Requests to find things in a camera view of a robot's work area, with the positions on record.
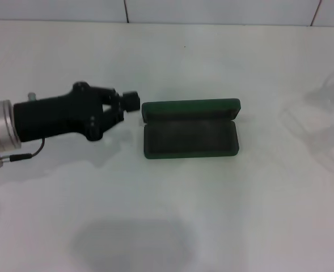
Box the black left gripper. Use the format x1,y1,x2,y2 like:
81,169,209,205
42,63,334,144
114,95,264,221
12,81,142,142

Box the green glasses case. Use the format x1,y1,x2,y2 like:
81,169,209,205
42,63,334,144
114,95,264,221
141,97,242,160

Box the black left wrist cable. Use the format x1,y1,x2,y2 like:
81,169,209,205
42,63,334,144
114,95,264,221
9,138,46,163

